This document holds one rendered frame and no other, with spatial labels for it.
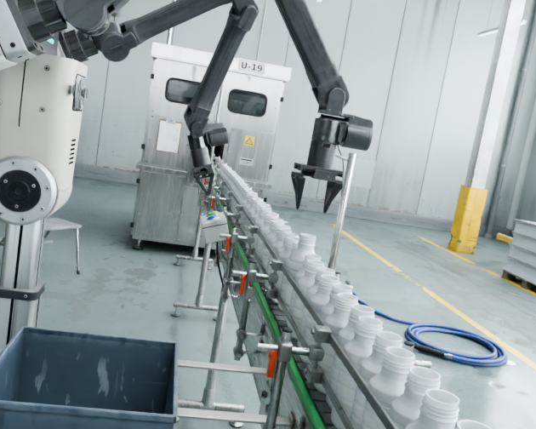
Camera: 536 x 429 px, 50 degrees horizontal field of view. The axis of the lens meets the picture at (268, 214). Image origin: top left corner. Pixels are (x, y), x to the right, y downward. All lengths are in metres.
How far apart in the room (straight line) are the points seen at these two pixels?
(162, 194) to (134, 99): 5.67
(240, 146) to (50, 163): 4.71
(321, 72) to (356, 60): 10.82
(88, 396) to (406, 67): 11.48
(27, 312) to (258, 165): 4.72
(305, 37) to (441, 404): 0.84
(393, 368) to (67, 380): 0.75
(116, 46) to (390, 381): 1.22
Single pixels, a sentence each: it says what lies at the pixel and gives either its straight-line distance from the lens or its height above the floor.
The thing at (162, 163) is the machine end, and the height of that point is 0.93.
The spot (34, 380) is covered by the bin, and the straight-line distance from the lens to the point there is 1.31.
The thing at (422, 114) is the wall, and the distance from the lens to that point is 12.51.
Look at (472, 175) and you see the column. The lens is 10.35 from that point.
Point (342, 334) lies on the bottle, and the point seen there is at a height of 1.12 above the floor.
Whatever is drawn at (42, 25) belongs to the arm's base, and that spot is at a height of 1.54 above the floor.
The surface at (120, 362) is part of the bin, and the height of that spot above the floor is 0.90.
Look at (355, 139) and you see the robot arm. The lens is 1.28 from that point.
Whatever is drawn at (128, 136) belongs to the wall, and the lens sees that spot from 11.56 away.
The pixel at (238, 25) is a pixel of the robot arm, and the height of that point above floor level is 1.69.
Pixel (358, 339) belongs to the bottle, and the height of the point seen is 1.14.
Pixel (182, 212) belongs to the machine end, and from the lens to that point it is 6.08.
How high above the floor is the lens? 1.41
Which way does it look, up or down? 8 degrees down
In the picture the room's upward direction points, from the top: 10 degrees clockwise
